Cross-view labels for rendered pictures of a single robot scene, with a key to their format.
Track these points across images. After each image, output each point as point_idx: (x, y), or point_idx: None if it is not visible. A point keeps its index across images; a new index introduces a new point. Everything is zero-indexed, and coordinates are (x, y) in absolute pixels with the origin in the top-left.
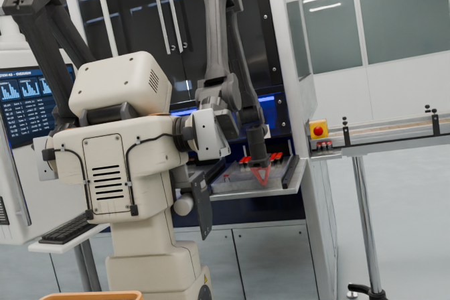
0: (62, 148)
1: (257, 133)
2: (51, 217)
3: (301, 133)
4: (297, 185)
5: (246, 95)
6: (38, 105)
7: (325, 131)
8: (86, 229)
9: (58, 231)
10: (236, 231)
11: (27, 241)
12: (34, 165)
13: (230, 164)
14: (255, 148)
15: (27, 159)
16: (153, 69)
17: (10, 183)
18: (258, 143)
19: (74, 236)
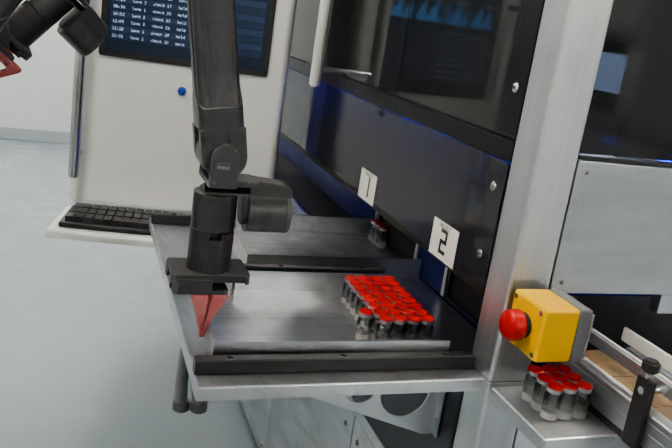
0: None
1: (197, 204)
2: (132, 188)
3: (498, 305)
4: (230, 389)
5: (195, 97)
6: (178, 2)
7: (535, 341)
8: (110, 227)
9: (94, 208)
10: (357, 428)
11: (80, 200)
12: (134, 96)
13: (410, 282)
14: (189, 236)
15: (126, 82)
16: None
17: (83, 105)
18: (193, 229)
19: (84, 225)
